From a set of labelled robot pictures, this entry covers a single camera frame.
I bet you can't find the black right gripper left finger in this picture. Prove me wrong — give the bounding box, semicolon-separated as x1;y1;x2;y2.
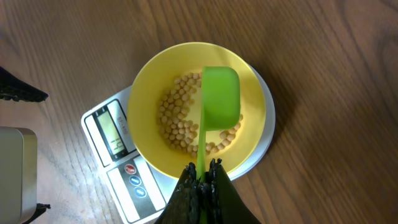
155;163;201;224

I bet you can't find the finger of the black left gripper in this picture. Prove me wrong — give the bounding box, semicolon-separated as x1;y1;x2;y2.
23;203;51;224
1;67;49;103

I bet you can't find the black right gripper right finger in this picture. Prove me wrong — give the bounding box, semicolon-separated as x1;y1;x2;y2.
206;159;260;224

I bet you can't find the yellow plastic bowl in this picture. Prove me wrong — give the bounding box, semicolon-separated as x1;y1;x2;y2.
127;42;266;179

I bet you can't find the green plastic measuring scoop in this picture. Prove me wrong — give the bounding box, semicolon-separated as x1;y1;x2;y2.
196;65;241;224

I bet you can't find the white digital kitchen scale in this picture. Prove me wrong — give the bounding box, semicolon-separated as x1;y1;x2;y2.
80;63;276;224

